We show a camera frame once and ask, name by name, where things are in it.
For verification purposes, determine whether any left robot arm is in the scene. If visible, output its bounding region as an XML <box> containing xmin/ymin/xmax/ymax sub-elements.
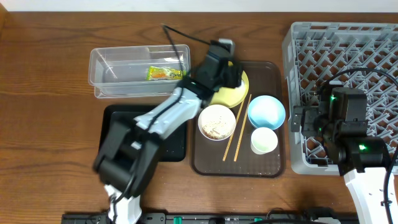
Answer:
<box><xmin>93</xmin><ymin>39</ymin><xmax>243</xmax><ymax>223</ymax></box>

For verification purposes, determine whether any clear plastic bin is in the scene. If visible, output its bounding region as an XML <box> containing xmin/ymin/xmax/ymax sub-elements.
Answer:
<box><xmin>88</xmin><ymin>44</ymin><xmax>190</xmax><ymax>98</ymax></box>

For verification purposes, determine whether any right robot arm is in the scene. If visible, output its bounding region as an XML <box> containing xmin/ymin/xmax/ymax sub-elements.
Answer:
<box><xmin>290</xmin><ymin>85</ymin><xmax>397</xmax><ymax>223</ymax></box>

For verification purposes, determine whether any white cup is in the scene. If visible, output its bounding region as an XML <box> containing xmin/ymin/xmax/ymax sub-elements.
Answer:
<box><xmin>251</xmin><ymin>128</ymin><xmax>279</xmax><ymax>155</ymax></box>

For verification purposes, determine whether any grey dishwasher rack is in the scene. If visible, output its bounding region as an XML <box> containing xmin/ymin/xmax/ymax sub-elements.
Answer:
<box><xmin>282</xmin><ymin>21</ymin><xmax>398</xmax><ymax>175</ymax></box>

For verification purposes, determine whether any green snack wrapper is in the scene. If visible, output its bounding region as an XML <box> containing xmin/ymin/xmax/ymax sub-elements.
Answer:
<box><xmin>146</xmin><ymin>66</ymin><xmax>187</xmax><ymax>80</ymax></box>

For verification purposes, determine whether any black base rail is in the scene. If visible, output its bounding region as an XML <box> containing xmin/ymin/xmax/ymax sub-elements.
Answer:
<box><xmin>60</xmin><ymin>213</ymin><xmax>359</xmax><ymax>224</ymax></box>

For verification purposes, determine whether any light blue bowl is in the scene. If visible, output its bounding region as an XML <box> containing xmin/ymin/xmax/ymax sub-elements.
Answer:
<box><xmin>248</xmin><ymin>95</ymin><xmax>286</xmax><ymax>130</ymax></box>

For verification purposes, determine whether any black tray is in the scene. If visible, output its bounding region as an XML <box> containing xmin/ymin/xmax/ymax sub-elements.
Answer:
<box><xmin>99</xmin><ymin>104</ymin><xmax>187</xmax><ymax>162</ymax></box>

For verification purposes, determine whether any brown serving tray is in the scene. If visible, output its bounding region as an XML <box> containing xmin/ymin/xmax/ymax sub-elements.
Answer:
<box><xmin>191</xmin><ymin>62</ymin><xmax>285</xmax><ymax>178</ymax></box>

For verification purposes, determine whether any wooden chopstick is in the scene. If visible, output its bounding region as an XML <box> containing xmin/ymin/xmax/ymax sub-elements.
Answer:
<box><xmin>222</xmin><ymin>99</ymin><xmax>245</xmax><ymax>162</ymax></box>
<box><xmin>234</xmin><ymin>94</ymin><xmax>252</xmax><ymax>162</ymax></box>

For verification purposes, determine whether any white tissue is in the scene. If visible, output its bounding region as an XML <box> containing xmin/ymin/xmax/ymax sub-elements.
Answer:
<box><xmin>238</xmin><ymin>80</ymin><xmax>245</xmax><ymax>89</ymax></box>

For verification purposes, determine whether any white bowl with food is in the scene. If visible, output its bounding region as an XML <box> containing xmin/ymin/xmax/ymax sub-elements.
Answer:
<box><xmin>197</xmin><ymin>105</ymin><xmax>236</xmax><ymax>141</ymax></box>

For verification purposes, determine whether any yellow plate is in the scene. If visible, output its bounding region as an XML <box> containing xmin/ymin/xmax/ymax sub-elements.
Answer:
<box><xmin>210</xmin><ymin>71</ymin><xmax>249</xmax><ymax>108</ymax></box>

